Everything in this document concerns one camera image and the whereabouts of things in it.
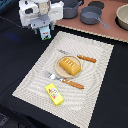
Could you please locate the black burner plate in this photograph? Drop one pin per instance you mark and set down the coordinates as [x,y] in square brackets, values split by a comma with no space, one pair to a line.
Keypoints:
[98,4]

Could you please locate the white and blue milk carton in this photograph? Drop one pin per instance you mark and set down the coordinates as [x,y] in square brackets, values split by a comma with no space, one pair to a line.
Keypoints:
[45,33]

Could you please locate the orange handled fork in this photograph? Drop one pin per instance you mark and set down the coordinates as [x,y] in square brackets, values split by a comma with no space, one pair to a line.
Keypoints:
[69,82]

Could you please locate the grey cooking pot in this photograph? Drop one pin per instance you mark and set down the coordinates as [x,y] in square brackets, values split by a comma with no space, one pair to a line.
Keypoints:
[70,9]

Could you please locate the round wooden plate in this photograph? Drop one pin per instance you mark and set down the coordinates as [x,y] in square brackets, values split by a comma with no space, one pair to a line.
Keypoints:
[60,71]

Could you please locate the beige bowl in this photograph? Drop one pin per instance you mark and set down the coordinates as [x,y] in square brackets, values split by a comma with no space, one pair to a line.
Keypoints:
[122,15]

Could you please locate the yellow butter box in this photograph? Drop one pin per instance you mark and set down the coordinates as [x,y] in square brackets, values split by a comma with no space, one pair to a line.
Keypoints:
[54,94]

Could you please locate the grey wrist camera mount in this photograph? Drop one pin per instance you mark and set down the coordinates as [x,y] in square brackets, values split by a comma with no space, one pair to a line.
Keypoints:
[42,21]

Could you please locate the woven beige placemat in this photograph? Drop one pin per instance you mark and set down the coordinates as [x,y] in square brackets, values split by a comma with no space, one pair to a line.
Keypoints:
[78,104]

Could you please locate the orange handled knife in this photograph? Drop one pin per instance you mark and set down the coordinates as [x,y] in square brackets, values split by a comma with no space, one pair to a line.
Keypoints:
[79,56]

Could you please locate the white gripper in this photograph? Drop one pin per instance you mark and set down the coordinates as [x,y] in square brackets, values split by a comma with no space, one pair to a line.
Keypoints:
[32,9]

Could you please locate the orange bread loaf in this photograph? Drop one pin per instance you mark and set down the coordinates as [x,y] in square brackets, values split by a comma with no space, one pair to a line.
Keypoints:
[70,66]

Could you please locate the grey frying pan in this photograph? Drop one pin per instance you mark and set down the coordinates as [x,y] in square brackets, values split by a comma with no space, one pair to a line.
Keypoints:
[92,15]

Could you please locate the pink stovetop board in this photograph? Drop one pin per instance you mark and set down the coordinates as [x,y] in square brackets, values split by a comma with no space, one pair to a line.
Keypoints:
[108,17]

